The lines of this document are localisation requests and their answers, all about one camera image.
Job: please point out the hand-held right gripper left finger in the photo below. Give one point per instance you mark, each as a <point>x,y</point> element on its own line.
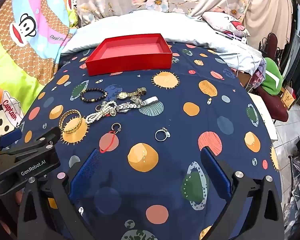
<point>86,173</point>

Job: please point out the red cardboard box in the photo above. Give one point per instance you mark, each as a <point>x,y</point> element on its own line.
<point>130,62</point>

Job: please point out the green cloth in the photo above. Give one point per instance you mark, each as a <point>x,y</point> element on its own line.
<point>271,77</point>

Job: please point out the small gold pendant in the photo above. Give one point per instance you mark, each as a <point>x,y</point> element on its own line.
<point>209,101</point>

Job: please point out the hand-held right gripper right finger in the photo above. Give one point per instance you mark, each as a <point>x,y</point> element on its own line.
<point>215,172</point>

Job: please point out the pink plush pillow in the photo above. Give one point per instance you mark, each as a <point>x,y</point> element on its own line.
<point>222,20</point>

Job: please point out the cartoon monkey blanket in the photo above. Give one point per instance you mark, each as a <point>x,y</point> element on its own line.
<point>15,55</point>

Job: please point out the white board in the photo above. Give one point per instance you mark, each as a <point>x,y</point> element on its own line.
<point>265,115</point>

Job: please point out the silver watch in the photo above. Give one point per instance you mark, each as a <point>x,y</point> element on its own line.
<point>123,107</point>

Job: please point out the dark red chair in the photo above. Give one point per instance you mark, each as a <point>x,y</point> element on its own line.
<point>275,107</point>

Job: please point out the grey floral cloth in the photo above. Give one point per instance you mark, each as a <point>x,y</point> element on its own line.
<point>120,0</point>

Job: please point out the gold bangle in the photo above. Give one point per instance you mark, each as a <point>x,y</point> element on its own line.
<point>73,128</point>

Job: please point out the navy planet-print blanket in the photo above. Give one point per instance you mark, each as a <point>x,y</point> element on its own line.
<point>177,105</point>

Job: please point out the beige curtain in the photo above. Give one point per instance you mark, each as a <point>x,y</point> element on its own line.
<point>270,10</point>

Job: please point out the light blue quilt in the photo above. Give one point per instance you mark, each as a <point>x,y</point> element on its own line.
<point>140,22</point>

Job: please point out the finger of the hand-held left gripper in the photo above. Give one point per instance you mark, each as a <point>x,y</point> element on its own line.
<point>11,137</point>
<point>46,136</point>

